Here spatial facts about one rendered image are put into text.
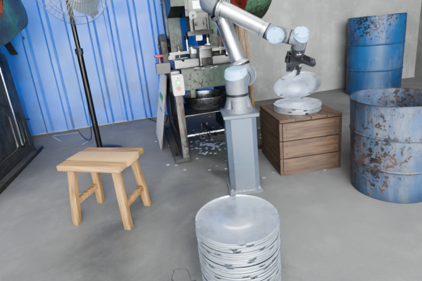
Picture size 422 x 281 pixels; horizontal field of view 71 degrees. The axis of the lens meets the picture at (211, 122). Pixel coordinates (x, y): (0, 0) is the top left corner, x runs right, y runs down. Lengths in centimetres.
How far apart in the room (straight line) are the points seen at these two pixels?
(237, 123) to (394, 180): 78
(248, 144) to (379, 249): 72
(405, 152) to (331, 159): 49
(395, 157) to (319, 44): 270
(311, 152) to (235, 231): 97
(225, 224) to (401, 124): 90
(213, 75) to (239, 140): 69
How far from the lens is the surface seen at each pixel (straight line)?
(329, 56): 420
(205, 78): 209
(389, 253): 140
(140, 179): 162
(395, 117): 153
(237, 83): 151
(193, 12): 222
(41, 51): 350
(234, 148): 158
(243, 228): 104
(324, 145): 189
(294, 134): 178
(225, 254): 100
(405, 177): 165
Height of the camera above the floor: 85
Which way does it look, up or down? 16 degrees down
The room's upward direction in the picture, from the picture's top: 6 degrees counter-clockwise
